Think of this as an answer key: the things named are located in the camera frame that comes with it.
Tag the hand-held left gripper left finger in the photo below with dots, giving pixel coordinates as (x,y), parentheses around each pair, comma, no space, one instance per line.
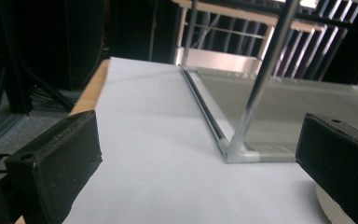
(62,161)

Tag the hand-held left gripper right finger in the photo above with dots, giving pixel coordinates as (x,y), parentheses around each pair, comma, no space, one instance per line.
(338,161)

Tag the white round object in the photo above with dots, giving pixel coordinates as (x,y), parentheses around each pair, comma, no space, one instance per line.
(332,209)

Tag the black metal stand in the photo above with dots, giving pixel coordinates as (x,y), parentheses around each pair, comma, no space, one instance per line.
(15,77)

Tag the dark curtain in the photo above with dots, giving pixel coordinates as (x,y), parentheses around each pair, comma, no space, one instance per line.
(84,46)

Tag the silver metal frame rack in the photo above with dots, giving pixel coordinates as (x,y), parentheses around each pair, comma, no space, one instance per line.
(236,152)

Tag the light wooden table frame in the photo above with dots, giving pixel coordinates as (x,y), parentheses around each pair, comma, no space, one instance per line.
(223,60)

